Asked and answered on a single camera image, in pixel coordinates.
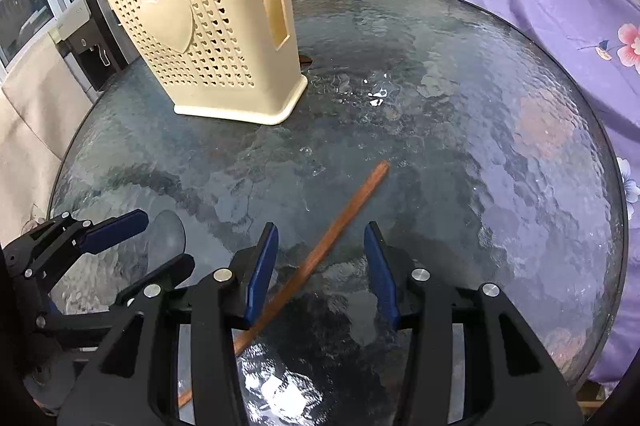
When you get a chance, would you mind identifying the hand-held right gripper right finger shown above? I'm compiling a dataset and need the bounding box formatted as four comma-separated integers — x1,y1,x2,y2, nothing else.
363,221,586,426

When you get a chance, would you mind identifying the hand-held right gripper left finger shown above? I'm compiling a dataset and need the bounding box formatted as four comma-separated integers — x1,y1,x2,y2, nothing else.
57,222,280,426

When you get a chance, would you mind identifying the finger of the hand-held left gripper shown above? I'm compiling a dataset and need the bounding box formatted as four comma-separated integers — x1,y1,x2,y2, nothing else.
37,253,197,349
2,209,149,279

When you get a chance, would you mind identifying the brown wooden chopstick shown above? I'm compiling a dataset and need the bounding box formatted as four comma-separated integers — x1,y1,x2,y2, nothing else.
177,160,391,409

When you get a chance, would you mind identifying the beige plastic utensil holder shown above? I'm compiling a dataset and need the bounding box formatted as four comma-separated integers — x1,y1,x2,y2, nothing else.
99,0,309,126

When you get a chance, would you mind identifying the beige cloth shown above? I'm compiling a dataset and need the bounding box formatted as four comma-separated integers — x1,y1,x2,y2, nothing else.
0,31,103,247

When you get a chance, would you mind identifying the white water dispenser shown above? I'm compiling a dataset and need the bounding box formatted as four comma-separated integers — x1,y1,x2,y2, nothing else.
50,0,133,92

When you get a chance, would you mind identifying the purple floral cloth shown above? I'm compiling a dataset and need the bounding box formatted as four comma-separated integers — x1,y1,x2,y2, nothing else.
432,0,640,399

